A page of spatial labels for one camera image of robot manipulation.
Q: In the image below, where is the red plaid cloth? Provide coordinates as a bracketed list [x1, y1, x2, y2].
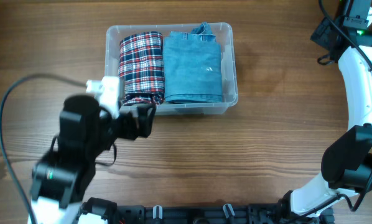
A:
[118, 31, 165, 106]

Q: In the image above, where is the blue denim cloth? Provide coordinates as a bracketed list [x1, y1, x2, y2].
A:
[163, 22, 223, 104]

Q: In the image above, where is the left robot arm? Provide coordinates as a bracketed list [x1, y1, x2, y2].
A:
[29, 95, 156, 223]

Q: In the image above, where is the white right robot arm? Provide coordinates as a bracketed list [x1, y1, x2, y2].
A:
[276, 0, 372, 223]

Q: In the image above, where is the clear plastic storage container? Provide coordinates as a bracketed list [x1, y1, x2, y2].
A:
[105, 22, 238, 116]

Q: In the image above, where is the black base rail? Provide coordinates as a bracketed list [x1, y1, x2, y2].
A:
[80, 203, 335, 224]

